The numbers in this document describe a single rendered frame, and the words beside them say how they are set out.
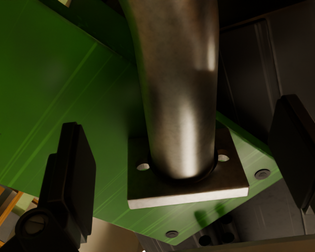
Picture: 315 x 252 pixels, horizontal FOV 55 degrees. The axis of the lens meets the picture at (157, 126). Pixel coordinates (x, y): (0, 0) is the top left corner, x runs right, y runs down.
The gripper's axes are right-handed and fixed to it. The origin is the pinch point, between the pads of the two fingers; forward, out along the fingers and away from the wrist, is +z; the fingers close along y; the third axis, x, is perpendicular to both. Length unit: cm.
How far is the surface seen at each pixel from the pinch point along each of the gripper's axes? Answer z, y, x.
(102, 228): 362, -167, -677
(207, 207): 2.3, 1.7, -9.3
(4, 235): 257, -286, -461
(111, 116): 2.8, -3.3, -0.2
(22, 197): 340, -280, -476
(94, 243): 318, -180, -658
